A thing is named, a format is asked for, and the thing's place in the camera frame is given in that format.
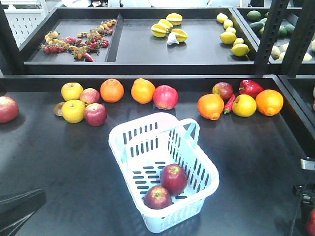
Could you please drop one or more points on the red apple edge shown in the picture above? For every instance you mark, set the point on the red apple edge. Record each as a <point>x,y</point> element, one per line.
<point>310,225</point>
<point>165,97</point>

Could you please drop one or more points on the orange right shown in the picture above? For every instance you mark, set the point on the orange right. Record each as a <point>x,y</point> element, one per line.
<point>269,102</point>

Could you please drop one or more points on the yellow apple rear left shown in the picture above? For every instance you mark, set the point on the yellow apple rear left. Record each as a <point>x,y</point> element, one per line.
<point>71,91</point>

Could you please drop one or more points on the red apple beside yellow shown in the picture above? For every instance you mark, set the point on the red apple beside yellow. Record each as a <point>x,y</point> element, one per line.
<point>95,114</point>

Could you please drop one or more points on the orange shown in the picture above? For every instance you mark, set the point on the orange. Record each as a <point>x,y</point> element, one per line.
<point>142,91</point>
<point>269,102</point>
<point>210,106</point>
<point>111,90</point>

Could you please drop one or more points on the large red apple far left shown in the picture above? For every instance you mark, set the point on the large red apple far left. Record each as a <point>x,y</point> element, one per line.
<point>9,109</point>

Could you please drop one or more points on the red bell pepper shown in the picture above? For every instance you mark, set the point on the red bell pepper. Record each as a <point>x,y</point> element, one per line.
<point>250,87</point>

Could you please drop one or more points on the dark red apple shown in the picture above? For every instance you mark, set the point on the dark red apple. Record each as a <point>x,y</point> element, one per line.
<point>174,179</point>
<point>223,89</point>

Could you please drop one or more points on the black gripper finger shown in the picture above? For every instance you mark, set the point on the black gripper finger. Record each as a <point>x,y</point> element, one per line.
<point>17,209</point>

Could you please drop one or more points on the red chili pepper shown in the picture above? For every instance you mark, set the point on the red chili pepper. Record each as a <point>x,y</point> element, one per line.
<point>229,105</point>

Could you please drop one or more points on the pink apple behind yellow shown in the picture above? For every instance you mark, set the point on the pink apple behind yellow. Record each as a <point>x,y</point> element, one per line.
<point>89,96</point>

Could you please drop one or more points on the orange centre left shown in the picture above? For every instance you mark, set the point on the orange centre left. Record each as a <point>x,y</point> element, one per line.
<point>111,90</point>

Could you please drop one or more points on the white garlic bulb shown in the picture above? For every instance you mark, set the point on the white garlic bulb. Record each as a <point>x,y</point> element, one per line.
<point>172,39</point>

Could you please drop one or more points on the light blue plastic basket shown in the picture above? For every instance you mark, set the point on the light blue plastic basket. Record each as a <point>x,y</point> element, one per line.
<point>143,146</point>

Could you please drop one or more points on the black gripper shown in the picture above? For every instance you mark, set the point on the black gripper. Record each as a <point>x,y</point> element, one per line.
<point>306,197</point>

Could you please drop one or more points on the yellow starfruit rear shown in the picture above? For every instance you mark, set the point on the yellow starfruit rear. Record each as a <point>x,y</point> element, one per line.
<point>174,18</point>

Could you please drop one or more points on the yellow apple front left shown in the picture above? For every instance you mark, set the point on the yellow apple front left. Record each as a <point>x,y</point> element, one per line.
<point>73,111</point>

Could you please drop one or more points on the brown round fruit slice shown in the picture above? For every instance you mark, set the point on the brown round fruit slice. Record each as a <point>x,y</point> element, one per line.
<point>58,109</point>

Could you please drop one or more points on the black wooden produce stand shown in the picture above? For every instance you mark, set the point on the black wooden produce stand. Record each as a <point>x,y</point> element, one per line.
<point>258,158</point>

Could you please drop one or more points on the cherry tomato vine pile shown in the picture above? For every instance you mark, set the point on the cherry tomato vine pile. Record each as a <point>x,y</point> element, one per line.
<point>83,45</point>

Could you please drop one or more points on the yellow lemon fruit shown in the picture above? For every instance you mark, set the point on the yellow lemon fruit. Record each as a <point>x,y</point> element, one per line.
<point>244,106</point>

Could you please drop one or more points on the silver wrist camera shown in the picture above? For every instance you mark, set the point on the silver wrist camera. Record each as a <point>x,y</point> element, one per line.
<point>308,164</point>

